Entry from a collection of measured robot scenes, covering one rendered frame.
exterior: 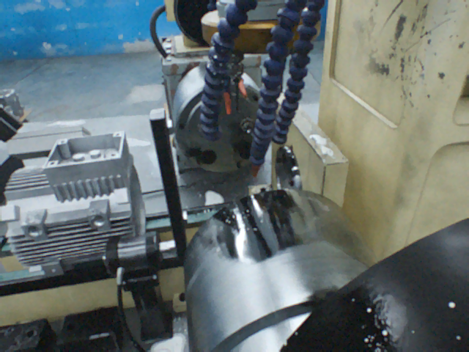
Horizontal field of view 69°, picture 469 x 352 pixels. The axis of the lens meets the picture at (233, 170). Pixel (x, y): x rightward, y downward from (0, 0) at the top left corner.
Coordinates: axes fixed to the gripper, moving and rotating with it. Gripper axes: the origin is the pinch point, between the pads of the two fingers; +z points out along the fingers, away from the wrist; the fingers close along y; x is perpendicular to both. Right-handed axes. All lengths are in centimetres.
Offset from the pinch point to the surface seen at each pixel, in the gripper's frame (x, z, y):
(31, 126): -51, 14, -91
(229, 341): 26, 21, 44
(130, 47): -93, 72, -558
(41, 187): 1.7, 9.7, 9.8
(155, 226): 5.9, 33.5, 2.4
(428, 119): 57, 29, 24
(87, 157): 9.4, 11.3, 5.9
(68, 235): 1.2, 17.4, 14.8
